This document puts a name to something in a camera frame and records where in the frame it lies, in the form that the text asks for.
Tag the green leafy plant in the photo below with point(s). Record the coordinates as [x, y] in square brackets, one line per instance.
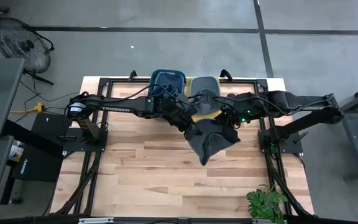
[264, 203]

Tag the yellow plastic bin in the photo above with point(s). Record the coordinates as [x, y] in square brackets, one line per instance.
[210, 116]

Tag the grey denim cap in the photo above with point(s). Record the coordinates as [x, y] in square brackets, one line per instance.
[210, 146]
[207, 84]

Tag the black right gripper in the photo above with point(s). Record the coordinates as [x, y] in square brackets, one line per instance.
[233, 113]

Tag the white printed container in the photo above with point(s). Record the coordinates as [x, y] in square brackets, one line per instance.
[15, 152]

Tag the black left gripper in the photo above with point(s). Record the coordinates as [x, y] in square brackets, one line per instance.
[182, 113]

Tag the silver metal bracket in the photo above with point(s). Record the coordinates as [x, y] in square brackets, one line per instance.
[96, 220]

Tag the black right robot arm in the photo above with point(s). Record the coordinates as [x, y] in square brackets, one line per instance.
[306, 107]

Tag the dark grey metal stand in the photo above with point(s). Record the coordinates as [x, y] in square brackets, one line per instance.
[353, 130]

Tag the black rig crossbar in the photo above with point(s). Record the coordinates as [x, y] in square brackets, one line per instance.
[141, 221]

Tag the black floor fan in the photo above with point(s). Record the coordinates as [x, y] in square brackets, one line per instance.
[23, 46]

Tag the black box white lettering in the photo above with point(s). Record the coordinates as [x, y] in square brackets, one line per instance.
[39, 168]

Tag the dark blue denim cap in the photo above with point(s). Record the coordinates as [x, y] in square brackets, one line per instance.
[166, 82]

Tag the black aluminium table frame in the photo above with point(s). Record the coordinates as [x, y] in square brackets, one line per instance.
[104, 82]

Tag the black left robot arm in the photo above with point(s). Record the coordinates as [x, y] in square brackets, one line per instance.
[117, 109]

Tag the black flat case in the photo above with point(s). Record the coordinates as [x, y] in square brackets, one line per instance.
[48, 127]

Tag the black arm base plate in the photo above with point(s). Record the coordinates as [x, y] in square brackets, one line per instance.
[73, 145]
[292, 146]

